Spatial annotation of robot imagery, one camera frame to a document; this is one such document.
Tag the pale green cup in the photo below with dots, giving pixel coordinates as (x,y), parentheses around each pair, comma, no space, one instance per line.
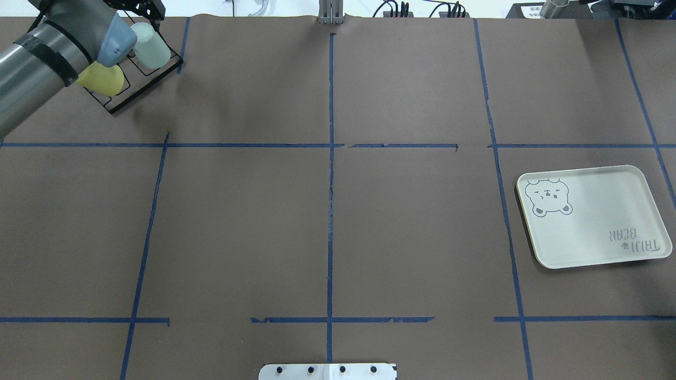
(150,49)

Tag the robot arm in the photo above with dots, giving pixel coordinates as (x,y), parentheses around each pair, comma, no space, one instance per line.
(65,39)

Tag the cream bear tray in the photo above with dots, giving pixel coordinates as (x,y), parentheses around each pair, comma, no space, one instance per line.
(592,216)

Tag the yellow cup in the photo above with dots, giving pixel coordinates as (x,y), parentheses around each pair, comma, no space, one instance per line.
(101,79)

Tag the metal cylinder can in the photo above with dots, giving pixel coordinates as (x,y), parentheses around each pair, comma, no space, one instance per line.
(553,8)

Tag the aluminium frame post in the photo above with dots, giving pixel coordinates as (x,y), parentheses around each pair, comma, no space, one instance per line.
(331,12)

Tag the white pedestal column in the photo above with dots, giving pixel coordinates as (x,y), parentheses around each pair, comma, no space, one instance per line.
(329,371)

